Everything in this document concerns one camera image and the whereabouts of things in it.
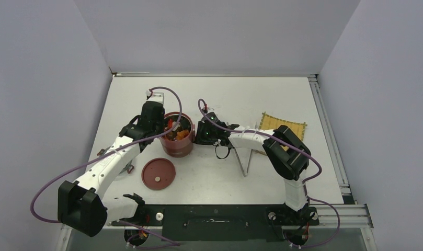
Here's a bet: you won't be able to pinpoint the red round lid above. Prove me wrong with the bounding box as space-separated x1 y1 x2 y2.
141 158 176 190

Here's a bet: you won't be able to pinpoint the orange food pieces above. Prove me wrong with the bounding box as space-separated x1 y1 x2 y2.
163 118 191 141

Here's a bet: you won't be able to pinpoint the steel tongs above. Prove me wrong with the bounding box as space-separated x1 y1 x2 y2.
234 148 253 177

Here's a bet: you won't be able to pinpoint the bamboo mat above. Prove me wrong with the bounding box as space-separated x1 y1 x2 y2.
258 112 307 141

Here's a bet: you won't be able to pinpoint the white rice ball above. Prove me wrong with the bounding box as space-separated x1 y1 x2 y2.
173 122 182 133

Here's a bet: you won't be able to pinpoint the glass lid with red clip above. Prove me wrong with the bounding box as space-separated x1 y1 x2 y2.
96 147 134 176

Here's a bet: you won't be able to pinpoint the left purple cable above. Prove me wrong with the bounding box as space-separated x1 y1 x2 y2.
30 86 183 224

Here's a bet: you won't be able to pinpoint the aluminium rail frame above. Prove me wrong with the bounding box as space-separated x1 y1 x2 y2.
60 72 375 251

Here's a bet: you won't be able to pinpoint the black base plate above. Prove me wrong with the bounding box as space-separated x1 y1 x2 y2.
112 204 319 242

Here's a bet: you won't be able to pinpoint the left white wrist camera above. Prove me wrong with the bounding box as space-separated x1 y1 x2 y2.
146 89 164 105

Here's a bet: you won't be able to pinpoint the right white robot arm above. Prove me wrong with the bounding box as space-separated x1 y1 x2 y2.
195 112 311 224

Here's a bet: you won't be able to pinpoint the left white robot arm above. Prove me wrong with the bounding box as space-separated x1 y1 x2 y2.
58 98 165 237

